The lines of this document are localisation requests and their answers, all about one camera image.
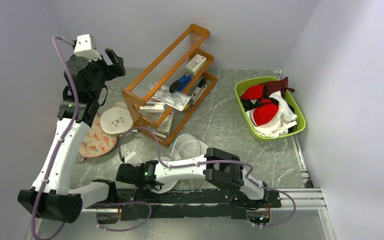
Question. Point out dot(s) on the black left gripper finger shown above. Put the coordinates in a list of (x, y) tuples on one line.
[(102, 69), (117, 63)]

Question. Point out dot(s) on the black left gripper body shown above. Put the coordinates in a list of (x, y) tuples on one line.
[(97, 86)]

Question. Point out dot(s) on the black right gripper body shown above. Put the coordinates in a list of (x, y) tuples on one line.
[(140, 185)]

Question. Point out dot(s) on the red black bra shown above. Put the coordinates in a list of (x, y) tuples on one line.
[(261, 107)]

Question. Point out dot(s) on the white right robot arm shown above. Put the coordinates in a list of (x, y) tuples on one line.
[(219, 168)]

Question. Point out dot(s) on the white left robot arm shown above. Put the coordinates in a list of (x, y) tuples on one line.
[(50, 196)]

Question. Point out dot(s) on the floral orange bra wash bag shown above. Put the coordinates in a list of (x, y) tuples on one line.
[(96, 142)]

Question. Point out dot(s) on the white stapler box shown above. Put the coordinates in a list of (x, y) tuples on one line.
[(165, 127)]

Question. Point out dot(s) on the orange wooden desk shelf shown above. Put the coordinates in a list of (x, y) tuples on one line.
[(169, 66)]

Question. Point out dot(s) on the blue black stapler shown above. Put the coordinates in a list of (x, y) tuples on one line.
[(180, 84)]

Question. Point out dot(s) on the clear protractor ruler packet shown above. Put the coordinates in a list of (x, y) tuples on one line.
[(176, 100)]

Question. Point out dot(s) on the white staples box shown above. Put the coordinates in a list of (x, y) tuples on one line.
[(195, 64)]

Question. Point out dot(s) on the grey long stapler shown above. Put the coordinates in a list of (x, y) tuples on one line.
[(198, 91)]

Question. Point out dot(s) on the black white garments pile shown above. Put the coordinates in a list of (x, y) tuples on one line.
[(280, 124)]

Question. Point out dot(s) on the dark red garment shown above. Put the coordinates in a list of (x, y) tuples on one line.
[(273, 86)]

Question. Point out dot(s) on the lime green plastic basket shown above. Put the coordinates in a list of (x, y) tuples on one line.
[(240, 89)]

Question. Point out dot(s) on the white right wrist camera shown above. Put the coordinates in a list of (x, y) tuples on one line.
[(132, 158)]

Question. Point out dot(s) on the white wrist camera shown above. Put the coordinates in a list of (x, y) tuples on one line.
[(85, 47), (132, 158)]

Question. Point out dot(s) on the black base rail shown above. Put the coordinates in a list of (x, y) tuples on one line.
[(186, 203)]

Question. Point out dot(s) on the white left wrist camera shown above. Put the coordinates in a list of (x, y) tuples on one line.
[(85, 47)]

